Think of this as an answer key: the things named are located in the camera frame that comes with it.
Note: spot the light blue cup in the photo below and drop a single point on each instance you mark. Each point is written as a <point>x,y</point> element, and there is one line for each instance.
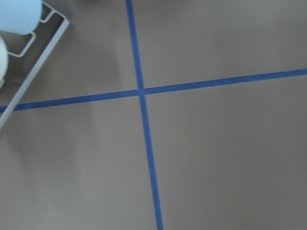
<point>20,16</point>

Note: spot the white wire cup rack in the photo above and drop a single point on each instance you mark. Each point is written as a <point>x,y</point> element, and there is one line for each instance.
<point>27,54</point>

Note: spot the pale green cup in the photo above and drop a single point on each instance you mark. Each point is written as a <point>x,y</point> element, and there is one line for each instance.
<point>3,58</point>

